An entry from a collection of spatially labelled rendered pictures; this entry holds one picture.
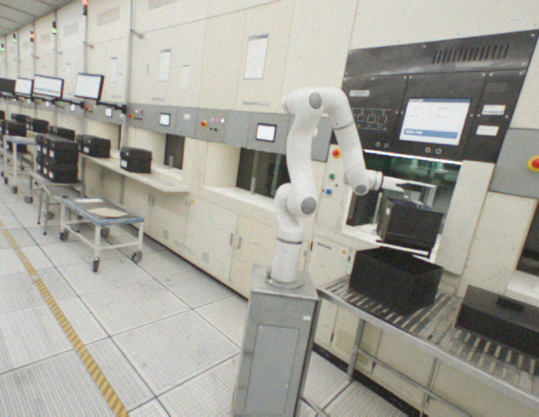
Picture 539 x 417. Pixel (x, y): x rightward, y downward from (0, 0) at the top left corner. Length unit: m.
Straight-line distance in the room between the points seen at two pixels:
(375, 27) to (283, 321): 1.64
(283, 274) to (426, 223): 0.64
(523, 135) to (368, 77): 0.82
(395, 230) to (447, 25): 1.05
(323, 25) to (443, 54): 0.79
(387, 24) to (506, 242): 1.27
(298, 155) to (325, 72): 1.04
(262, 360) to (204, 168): 2.01
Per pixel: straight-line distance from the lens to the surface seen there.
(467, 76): 1.84
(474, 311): 1.43
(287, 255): 1.31
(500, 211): 1.74
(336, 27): 2.25
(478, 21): 1.92
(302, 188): 1.22
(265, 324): 1.36
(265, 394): 1.57
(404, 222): 1.44
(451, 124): 1.80
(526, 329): 1.44
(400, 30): 2.03
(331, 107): 1.32
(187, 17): 3.55
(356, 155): 1.37
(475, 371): 1.25
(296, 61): 2.36
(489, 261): 1.77
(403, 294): 1.36
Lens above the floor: 1.33
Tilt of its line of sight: 12 degrees down
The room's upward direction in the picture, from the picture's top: 9 degrees clockwise
